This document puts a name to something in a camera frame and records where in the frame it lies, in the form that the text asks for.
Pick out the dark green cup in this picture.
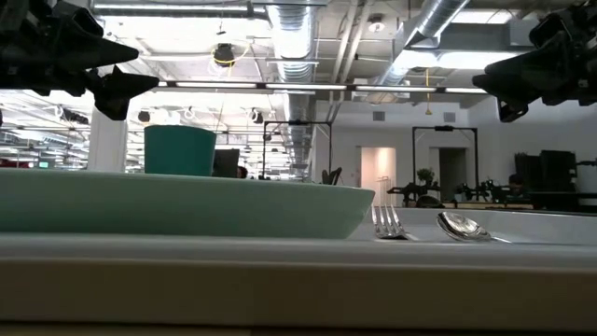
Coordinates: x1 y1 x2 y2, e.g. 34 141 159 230
143 124 218 178

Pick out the wooden background table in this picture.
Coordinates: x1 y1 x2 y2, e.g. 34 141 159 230
442 201 535 211

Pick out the linear ceiling light track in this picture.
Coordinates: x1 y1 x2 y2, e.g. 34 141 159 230
157 80 489 95

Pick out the mint green plate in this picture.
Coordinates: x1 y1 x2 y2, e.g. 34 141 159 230
0 167 376 241

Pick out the silver slanted ceiling duct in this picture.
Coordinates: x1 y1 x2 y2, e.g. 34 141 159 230
367 0 471 103

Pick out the black rectangular rig frame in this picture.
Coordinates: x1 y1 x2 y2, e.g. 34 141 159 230
411 125 479 203

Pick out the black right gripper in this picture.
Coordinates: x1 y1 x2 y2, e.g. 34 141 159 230
471 0 597 124

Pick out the white pillar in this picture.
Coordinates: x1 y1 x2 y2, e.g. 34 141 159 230
87 109 129 173

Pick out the silver round ceiling duct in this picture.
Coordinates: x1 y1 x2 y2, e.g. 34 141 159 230
266 0 321 181

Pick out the large black monitor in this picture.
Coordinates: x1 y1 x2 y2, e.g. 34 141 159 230
540 149 578 193

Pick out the orange-handled metal fork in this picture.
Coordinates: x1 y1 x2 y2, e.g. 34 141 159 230
370 203 420 243

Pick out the black ceiling spotlight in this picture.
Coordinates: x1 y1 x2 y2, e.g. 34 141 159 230
213 42 236 68

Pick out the orange-handled metal spoon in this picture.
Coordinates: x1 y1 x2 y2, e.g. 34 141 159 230
435 210 513 245

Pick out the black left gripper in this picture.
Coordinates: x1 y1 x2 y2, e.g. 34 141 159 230
0 0 160 122

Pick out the grey plastic tray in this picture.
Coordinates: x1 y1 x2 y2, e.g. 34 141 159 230
0 206 597 329

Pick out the grey rectangular air duct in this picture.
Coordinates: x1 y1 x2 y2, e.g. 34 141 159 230
436 21 533 53

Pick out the green potted plant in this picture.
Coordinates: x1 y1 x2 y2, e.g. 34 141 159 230
415 167 436 188

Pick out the small black monitor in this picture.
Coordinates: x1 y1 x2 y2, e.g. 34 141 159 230
213 148 241 179

